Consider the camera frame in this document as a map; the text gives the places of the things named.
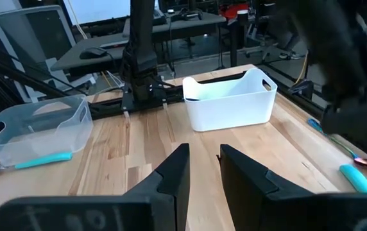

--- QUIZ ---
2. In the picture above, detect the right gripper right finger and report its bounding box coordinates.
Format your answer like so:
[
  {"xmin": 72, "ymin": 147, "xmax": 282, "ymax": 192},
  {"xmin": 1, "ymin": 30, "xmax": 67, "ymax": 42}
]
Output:
[{"xmin": 217, "ymin": 144, "xmax": 367, "ymax": 231}]

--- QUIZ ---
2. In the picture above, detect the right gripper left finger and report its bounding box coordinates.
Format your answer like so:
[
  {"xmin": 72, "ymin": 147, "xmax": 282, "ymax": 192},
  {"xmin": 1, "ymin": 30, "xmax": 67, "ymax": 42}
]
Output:
[{"xmin": 0, "ymin": 143, "xmax": 191, "ymax": 231}]

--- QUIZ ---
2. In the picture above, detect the iridescent rainbow spoon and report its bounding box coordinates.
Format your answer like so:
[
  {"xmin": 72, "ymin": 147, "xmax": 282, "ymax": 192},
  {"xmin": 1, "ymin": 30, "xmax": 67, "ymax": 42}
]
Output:
[{"xmin": 307, "ymin": 117, "xmax": 367, "ymax": 171}]

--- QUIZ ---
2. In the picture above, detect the teal handled silver spoon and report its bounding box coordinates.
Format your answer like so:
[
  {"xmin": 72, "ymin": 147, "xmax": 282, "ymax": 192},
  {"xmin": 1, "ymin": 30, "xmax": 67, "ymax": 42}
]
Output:
[
  {"xmin": 339, "ymin": 164, "xmax": 367, "ymax": 194},
  {"xmin": 0, "ymin": 151, "xmax": 74, "ymax": 180}
]

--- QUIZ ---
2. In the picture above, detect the white plastic bin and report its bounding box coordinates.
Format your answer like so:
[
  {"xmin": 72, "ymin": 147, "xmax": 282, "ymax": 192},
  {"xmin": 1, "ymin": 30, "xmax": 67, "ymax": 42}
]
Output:
[{"xmin": 182, "ymin": 67, "xmax": 278, "ymax": 132}]

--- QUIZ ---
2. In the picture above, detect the person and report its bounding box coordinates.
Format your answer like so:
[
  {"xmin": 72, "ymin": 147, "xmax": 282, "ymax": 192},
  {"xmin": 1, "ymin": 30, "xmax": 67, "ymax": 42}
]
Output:
[{"xmin": 253, "ymin": 12, "xmax": 306, "ymax": 61}]

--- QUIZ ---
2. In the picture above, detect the clear plastic bin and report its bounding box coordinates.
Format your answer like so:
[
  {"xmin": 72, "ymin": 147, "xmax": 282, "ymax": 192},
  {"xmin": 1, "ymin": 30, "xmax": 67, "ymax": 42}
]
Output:
[{"xmin": 0, "ymin": 94, "xmax": 94, "ymax": 167}]

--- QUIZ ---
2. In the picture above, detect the black computer mouse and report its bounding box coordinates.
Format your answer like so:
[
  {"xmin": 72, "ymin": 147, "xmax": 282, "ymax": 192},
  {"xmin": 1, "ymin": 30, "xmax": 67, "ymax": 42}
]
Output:
[{"xmin": 79, "ymin": 47, "xmax": 109, "ymax": 60}]

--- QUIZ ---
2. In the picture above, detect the grey desk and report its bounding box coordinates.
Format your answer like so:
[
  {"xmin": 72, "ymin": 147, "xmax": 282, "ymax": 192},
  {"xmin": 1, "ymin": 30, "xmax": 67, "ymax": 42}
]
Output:
[
  {"xmin": 50, "ymin": 31, "xmax": 133, "ymax": 73},
  {"xmin": 122, "ymin": 12, "xmax": 228, "ymax": 44}
]

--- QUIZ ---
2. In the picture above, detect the red storage box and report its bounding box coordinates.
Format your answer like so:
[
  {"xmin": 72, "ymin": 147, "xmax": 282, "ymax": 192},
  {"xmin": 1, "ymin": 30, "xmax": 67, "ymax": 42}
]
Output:
[{"xmin": 218, "ymin": 2, "xmax": 250, "ymax": 20}]

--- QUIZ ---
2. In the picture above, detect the black keyboard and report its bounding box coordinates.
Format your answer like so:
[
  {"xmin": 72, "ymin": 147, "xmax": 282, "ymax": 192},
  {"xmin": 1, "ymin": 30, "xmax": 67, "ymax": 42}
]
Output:
[{"xmin": 152, "ymin": 8, "xmax": 169, "ymax": 26}]

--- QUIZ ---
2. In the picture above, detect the black clamp gadget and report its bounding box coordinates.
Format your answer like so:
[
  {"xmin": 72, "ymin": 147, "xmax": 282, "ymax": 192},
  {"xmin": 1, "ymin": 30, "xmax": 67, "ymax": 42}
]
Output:
[{"xmin": 171, "ymin": 8, "xmax": 204, "ymax": 22}]

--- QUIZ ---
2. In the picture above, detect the bright white screen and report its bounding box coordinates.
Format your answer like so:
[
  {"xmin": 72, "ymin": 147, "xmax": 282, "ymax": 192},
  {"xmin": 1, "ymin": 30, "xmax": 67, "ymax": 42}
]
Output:
[{"xmin": 62, "ymin": 0, "xmax": 132, "ymax": 26}]

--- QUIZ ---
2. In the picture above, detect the white mesh office chair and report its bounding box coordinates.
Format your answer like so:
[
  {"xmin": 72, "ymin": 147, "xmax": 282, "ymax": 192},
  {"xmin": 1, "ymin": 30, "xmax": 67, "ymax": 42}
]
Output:
[{"xmin": 0, "ymin": 4, "xmax": 77, "ymax": 97}]

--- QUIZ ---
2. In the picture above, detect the yellow cable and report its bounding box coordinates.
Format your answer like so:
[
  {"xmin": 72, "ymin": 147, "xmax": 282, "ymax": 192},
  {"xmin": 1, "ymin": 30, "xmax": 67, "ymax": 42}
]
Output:
[{"xmin": 294, "ymin": 49, "xmax": 310, "ymax": 87}]

